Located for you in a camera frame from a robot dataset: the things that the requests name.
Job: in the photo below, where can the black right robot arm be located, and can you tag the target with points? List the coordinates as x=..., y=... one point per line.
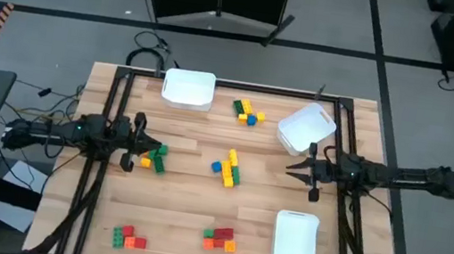
x=404, y=176

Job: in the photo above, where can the small green block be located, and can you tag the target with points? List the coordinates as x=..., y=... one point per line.
x=163, y=150
x=208, y=233

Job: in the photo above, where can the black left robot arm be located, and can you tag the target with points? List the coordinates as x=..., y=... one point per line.
x=50, y=132

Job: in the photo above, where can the white bin with paper label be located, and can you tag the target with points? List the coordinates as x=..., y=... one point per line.
x=188, y=87

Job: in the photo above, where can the black partition foot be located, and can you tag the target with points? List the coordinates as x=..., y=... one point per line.
x=278, y=29

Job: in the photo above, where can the long dark green block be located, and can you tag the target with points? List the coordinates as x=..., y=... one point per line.
x=238, y=107

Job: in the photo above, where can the long red block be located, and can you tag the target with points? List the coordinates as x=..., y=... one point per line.
x=223, y=234

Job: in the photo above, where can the long yellow block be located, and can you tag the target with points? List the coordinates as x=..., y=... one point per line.
x=247, y=106
x=233, y=157
x=226, y=169

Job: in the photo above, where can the narrow green block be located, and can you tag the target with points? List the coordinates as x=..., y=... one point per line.
x=152, y=154

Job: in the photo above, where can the black power adapter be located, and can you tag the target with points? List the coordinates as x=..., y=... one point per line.
x=44, y=91

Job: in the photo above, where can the small red block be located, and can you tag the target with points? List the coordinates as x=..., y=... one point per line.
x=219, y=243
x=140, y=243
x=128, y=231

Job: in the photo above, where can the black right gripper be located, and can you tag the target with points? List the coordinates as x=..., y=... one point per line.
x=324, y=171

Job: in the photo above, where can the grey partition base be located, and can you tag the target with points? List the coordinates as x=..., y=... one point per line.
x=207, y=20

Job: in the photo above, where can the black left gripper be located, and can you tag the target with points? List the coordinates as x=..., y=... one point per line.
x=126, y=139

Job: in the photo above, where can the white plastic bin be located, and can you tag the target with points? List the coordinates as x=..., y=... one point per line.
x=296, y=245

